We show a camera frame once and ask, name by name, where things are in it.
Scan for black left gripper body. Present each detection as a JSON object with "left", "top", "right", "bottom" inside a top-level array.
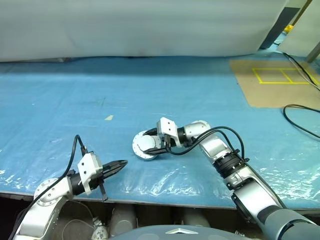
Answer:
[{"left": 99, "top": 164, "right": 109, "bottom": 203}]

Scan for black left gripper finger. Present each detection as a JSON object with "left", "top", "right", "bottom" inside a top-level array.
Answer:
[
  {"left": 103, "top": 164, "right": 126, "bottom": 179},
  {"left": 102, "top": 159, "right": 129, "bottom": 172}
]

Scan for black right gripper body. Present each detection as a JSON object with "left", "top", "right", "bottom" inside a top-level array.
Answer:
[{"left": 158, "top": 129, "right": 173, "bottom": 151}]

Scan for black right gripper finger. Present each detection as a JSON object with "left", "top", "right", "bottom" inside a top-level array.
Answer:
[
  {"left": 144, "top": 127, "right": 161, "bottom": 137},
  {"left": 144, "top": 146, "right": 168, "bottom": 155}
]

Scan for silver motor housing copper windings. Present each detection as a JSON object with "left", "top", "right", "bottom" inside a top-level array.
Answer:
[{"left": 132, "top": 129, "right": 163, "bottom": 161}]

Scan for grey rounded cylinder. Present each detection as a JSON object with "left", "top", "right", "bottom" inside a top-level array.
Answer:
[
  {"left": 109, "top": 206, "right": 137, "bottom": 237},
  {"left": 181, "top": 208, "right": 211, "bottom": 228}
]

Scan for blue plastic table cover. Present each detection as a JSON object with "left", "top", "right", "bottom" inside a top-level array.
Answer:
[{"left": 0, "top": 32, "right": 320, "bottom": 208}]

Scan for grey robot torso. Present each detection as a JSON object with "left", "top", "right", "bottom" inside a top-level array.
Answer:
[{"left": 107, "top": 224, "right": 241, "bottom": 240}]

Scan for white backdrop sheet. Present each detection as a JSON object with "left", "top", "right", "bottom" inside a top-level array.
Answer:
[{"left": 0, "top": 0, "right": 288, "bottom": 63}]

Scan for brown cardboard mat yellow tape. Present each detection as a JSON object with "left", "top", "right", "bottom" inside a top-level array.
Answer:
[{"left": 229, "top": 59, "right": 320, "bottom": 109}]

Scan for white board panel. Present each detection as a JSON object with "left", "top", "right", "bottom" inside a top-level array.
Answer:
[{"left": 277, "top": 0, "right": 320, "bottom": 57}]

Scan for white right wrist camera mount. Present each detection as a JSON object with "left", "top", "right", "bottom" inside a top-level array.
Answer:
[{"left": 156, "top": 116, "right": 183, "bottom": 147}]

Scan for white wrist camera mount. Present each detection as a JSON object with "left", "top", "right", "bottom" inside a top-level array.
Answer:
[
  {"left": 156, "top": 116, "right": 183, "bottom": 147},
  {"left": 76, "top": 150, "right": 104, "bottom": 196}
]

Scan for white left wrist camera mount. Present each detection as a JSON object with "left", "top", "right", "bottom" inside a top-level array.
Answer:
[{"left": 76, "top": 150, "right": 104, "bottom": 196}]

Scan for white connector with wire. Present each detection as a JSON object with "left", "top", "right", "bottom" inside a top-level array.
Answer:
[{"left": 63, "top": 216, "right": 109, "bottom": 240}]

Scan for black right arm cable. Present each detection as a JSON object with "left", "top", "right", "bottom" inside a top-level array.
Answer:
[{"left": 164, "top": 126, "right": 250, "bottom": 163}]

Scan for thick black cable loop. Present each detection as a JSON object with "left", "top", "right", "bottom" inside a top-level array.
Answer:
[{"left": 283, "top": 104, "right": 320, "bottom": 139}]

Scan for thin black cable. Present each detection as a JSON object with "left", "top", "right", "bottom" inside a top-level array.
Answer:
[{"left": 282, "top": 51, "right": 320, "bottom": 90}]

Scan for thin white cable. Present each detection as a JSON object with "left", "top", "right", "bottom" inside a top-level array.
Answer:
[{"left": 294, "top": 66, "right": 320, "bottom": 86}]

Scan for grey metal post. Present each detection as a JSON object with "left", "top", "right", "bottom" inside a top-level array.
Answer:
[{"left": 305, "top": 37, "right": 320, "bottom": 63}]

